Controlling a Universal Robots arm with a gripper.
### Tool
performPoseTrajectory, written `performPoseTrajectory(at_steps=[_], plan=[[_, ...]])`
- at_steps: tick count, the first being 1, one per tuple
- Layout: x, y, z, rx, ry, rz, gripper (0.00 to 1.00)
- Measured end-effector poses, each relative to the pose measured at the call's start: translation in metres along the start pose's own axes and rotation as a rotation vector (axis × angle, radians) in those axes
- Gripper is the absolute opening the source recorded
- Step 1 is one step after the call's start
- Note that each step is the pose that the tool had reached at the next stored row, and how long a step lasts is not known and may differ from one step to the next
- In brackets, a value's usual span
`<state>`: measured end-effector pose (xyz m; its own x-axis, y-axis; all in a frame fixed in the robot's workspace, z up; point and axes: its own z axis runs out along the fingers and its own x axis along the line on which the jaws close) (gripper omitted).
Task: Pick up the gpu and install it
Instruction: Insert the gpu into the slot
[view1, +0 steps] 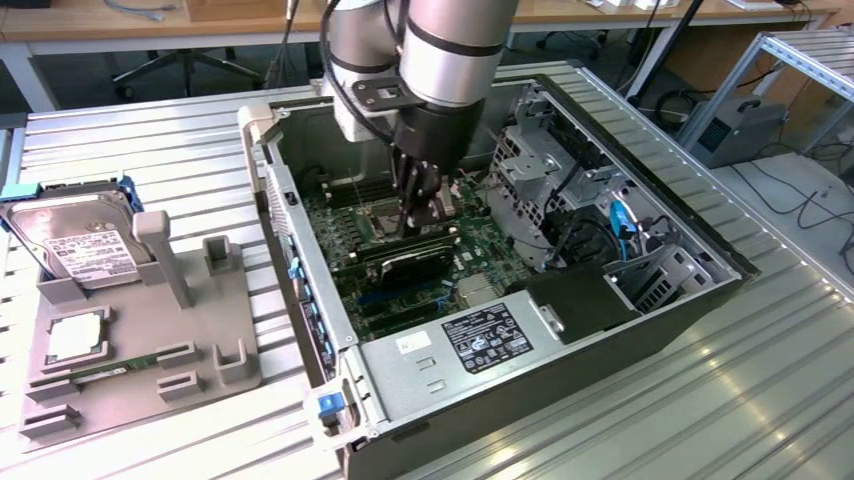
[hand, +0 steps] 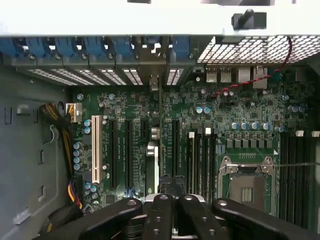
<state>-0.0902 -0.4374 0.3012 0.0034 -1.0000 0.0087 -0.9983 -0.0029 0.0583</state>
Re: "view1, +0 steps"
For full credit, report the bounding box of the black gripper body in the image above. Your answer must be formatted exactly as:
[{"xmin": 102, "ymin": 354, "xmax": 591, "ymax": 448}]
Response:
[{"xmin": 390, "ymin": 98, "xmax": 487, "ymax": 172}]

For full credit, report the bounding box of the graphics card with black fan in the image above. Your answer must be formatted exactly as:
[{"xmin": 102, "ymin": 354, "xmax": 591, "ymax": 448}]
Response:
[{"xmin": 331, "ymin": 238, "xmax": 456, "ymax": 294}]

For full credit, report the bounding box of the thin locking lever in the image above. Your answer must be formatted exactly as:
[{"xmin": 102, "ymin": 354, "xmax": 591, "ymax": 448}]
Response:
[{"xmin": 348, "ymin": 166, "xmax": 367, "ymax": 215}]

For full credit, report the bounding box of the CPU socket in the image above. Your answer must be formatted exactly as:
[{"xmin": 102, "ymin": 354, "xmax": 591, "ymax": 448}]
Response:
[{"xmin": 359, "ymin": 198, "xmax": 408, "ymax": 241}]

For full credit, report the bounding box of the green RAM stick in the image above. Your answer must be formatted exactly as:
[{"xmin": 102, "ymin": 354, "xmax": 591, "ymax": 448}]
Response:
[
  {"xmin": 29, "ymin": 352, "xmax": 166, "ymax": 389},
  {"xmin": 356, "ymin": 233, "xmax": 462, "ymax": 262}
]

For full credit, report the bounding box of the green motherboard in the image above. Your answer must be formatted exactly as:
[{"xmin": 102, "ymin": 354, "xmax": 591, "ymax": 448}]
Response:
[{"xmin": 296, "ymin": 164, "xmax": 542, "ymax": 341}]

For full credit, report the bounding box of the silver disk bay cage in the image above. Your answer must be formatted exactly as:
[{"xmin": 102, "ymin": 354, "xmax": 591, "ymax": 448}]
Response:
[{"xmin": 486, "ymin": 82, "xmax": 642, "ymax": 236}]

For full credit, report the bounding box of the silver chipset heatsink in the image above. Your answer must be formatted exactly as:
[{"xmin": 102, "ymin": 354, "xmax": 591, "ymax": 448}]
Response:
[{"xmin": 455, "ymin": 277, "xmax": 499, "ymax": 306}]

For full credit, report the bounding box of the black plastic shroud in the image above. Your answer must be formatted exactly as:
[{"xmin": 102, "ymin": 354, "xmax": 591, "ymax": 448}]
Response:
[{"xmin": 506, "ymin": 264, "xmax": 642, "ymax": 346}]

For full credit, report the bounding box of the black office chair base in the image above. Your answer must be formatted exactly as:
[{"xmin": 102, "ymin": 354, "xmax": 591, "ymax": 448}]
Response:
[
  {"xmin": 110, "ymin": 47, "xmax": 262, "ymax": 99},
  {"xmin": 506, "ymin": 29, "xmax": 609, "ymax": 61}
]

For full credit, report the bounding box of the silver power supply unit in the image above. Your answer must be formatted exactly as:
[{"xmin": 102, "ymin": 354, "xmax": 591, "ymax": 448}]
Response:
[{"xmin": 346, "ymin": 289, "xmax": 569, "ymax": 426}]

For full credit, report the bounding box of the small silver disk bay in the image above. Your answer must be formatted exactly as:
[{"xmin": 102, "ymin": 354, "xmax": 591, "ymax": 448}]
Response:
[{"xmin": 603, "ymin": 239, "xmax": 742, "ymax": 314}]

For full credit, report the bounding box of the black tripod pole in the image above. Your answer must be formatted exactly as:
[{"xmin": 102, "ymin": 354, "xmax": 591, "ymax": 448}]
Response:
[{"xmin": 626, "ymin": 0, "xmax": 706, "ymax": 101}]

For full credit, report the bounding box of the open black PC case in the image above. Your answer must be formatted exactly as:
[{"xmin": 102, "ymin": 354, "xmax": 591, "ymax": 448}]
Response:
[{"xmin": 238, "ymin": 72, "xmax": 762, "ymax": 480}]

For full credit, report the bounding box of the grey computer tower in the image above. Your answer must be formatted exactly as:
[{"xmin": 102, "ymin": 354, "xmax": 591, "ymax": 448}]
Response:
[{"xmin": 679, "ymin": 97, "xmax": 793, "ymax": 169}]

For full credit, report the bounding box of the grey parts rack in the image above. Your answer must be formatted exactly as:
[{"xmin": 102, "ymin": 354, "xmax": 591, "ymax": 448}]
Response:
[{"xmin": 13, "ymin": 209, "xmax": 266, "ymax": 455}]

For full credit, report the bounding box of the silver hard disk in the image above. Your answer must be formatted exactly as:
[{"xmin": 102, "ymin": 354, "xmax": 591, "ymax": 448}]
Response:
[{"xmin": 0, "ymin": 192, "xmax": 146, "ymax": 291}]

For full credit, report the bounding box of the silver CPU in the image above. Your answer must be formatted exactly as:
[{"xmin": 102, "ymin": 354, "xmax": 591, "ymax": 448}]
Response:
[{"xmin": 45, "ymin": 314, "xmax": 108, "ymax": 359}]

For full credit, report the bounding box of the blue disk carrier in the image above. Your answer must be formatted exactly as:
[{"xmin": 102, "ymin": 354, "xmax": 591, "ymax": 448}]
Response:
[{"xmin": 0, "ymin": 169, "xmax": 147, "ymax": 236}]

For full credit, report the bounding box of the aluminium slat table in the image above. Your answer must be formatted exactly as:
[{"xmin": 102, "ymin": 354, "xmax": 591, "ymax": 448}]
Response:
[{"xmin": 693, "ymin": 27, "xmax": 854, "ymax": 151}]

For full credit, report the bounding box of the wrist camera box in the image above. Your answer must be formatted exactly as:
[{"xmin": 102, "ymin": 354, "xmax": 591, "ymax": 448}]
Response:
[{"xmin": 331, "ymin": 77, "xmax": 428, "ymax": 142}]

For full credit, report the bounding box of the black power cable bundle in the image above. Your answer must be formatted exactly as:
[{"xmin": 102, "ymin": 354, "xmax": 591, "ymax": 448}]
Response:
[{"xmin": 539, "ymin": 197, "xmax": 613, "ymax": 266}]

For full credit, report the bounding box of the black camera cable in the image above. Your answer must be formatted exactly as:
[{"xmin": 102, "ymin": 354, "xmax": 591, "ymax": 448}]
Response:
[{"xmin": 318, "ymin": 0, "xmax": 399, "ymax": 144}]

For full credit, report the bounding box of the blue disk wire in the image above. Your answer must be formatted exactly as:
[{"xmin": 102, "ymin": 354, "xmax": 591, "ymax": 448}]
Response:
[{"xmin": 607, "ymin": 199, "xmax": 635, "ymax": 261}]

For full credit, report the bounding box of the wooden desk white frame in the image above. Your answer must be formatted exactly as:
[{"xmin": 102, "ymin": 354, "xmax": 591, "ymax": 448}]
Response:
[
  {"xmin": 0, "ymin": 0, "xmax": 335, "ymax": 114},
  {"xmin": 506, "ymin": 0, "xmax": 842, "ymax": 99}
]

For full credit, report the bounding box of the light blue network cable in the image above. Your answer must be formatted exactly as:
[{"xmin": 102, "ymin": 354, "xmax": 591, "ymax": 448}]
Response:
[{"xmin": 104, "ymin": 0, "xmax": 180, "ymax": 22}]

